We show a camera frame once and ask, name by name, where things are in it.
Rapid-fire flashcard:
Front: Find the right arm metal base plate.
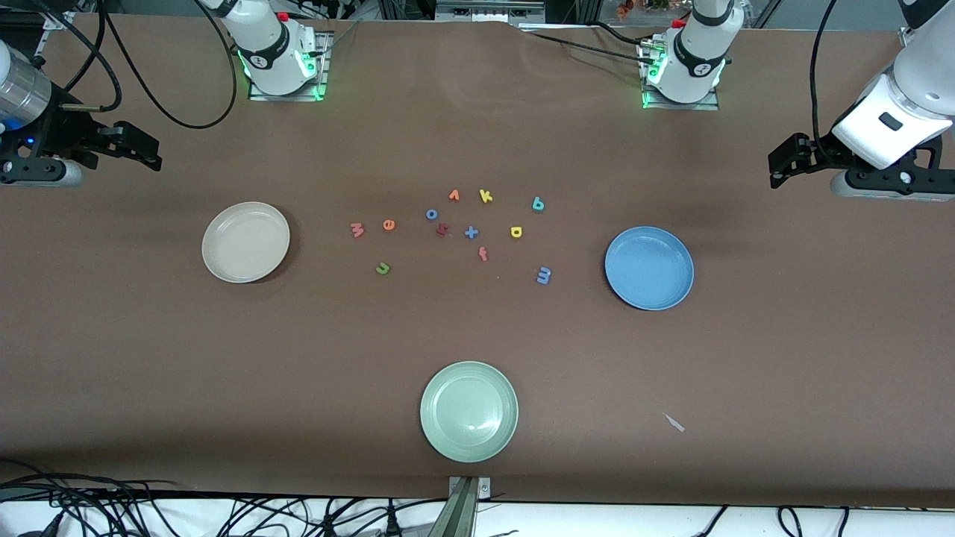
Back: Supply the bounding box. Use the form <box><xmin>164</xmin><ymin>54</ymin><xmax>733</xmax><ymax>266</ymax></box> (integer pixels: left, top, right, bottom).
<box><xmin>248</xmin><ymin>34</ymin><xmax>331</xmax><ymax>102</ymax></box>

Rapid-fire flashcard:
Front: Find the aluminium frame behind table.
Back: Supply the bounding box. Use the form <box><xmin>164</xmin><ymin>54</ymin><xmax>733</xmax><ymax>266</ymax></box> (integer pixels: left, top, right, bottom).
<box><xmin>435</xmin><ymin>0</ymin><xmax>547</xmax><ymax>23</ymax></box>

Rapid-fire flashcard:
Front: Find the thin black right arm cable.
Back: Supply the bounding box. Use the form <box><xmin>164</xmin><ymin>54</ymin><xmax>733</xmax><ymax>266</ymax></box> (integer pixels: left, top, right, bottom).
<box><xmin>93</xmin><ymin>0</ymin><xmax>238</xmax><ymax>130</ymax></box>

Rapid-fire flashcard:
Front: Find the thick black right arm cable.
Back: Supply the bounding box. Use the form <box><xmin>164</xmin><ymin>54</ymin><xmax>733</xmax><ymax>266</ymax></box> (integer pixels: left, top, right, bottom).
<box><xmin>30</xmin><ymin>0</ymin><xmax>124</xmax><ymax>113</ymax></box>

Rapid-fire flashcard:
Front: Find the beige brown round plate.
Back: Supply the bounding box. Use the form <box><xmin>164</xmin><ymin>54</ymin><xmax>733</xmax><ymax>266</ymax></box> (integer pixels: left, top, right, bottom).
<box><xmin>201</xmin><ymin>201</ymin><xmax>291</xmax><ymax>284</ymax></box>

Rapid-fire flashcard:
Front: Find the aluminium camera post bracket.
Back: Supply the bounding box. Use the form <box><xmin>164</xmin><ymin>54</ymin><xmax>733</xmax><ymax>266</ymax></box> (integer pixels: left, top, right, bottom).
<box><xmin>446</xmin><ymin>476</ymin><xmax>493</xmax><ymax>537</ymax></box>

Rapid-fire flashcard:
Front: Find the black cable to arm base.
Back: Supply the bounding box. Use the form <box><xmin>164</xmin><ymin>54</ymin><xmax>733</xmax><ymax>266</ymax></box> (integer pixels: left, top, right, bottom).
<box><xmin>522</xmin><ymin>21</ymin><xmax>657</xmax><ymax>60</ymax></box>

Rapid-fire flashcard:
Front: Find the blue round plate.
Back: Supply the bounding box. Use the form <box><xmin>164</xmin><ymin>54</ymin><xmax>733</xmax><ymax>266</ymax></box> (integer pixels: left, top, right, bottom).
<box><xmin>604</xmin><ymin>226</ymin><xmax>695</xmax><ymax>311</ymax></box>

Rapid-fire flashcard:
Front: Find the aluminium table edge profile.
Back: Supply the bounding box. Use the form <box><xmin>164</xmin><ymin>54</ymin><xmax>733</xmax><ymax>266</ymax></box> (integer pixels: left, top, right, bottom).
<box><xmin>30</xmin><ymin>0</ymin><xmax>75</xmax><ymax>45</ymax></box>

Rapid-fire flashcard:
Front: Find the tangled black cable bundle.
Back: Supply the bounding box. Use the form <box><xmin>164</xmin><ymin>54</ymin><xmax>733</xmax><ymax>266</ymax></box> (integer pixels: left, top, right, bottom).
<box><xmin>0</xmin><ymin>459</ymin><xmax>448</xmax><ymax>537</ymax></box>

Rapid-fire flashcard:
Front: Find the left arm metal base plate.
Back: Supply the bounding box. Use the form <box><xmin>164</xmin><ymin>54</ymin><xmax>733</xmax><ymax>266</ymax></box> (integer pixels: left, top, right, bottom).
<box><xmin>642</xmin><ymin>41</ymin><xmax>721</xmax><ymax>111</ymax></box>

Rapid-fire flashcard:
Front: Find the pale green round plate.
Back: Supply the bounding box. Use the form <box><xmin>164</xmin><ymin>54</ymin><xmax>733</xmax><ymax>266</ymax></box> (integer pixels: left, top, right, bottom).
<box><xmin>419</xmin><ymin>361</ymin><xmax>519</xmax><ymax>463</ymax></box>

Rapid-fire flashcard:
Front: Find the aluminium table corner profile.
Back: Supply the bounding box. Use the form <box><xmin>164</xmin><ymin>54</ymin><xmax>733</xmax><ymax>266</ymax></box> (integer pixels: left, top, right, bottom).
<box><xmin>899</xmin><ymin>0</ymin><xmax>955</xmax><ymax>49</ymax></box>

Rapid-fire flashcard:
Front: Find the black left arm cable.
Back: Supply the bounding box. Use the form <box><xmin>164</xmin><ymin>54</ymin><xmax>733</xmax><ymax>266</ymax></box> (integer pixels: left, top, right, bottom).
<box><xmin>811</xmin><ymin>0</ymin><xmax>845</xmax><ymax>144</ymax></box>

